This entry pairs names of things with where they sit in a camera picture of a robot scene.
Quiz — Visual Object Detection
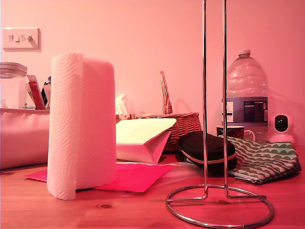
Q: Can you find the metallic paper towel stand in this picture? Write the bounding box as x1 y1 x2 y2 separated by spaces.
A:
166 0 275 229

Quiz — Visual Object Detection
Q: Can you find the white paper towel roll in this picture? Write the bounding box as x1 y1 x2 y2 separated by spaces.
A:
46 52 117 201

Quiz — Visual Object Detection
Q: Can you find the white folded paper bag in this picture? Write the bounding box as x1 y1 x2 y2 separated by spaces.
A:
115 118 177 165

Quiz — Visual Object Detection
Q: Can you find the gingerbread print tissue box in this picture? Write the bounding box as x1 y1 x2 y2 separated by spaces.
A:
115 93 136 124

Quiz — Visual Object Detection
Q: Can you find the pink plastic folder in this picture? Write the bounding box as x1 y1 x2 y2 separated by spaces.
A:
23 163 176 193

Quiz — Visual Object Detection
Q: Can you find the black zipped pencil case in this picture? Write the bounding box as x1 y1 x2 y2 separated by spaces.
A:
178 131 238 176

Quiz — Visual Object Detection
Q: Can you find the dark patterned mug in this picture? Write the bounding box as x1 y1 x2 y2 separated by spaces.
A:
216 125 256 144

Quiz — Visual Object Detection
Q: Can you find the large clear water bottle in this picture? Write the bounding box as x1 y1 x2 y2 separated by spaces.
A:
222 49 269 144

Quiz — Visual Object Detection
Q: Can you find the black and white carton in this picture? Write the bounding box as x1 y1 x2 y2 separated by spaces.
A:
41 76 52 110

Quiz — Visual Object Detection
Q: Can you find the red and white carton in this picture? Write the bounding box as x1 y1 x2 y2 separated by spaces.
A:
26 74 46 110

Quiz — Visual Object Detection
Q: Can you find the green wave pattern pouch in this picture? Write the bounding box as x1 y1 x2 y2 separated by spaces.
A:
219 135 303 185

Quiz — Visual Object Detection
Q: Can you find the white padded organiser pouch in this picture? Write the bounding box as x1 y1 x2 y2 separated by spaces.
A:
0 107 51 170

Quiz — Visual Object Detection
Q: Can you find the glass jar with lid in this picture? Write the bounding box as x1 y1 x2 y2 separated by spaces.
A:
0 62 28 109

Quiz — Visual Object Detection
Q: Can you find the wicker basket with handle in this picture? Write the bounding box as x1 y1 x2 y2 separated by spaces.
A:
134 71 203 153

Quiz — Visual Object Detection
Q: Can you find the small white round camera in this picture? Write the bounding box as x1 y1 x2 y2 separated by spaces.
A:
266 114 297 145

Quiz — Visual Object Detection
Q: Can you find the white wall light switch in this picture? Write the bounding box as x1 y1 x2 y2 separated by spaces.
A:
2 27 41 52

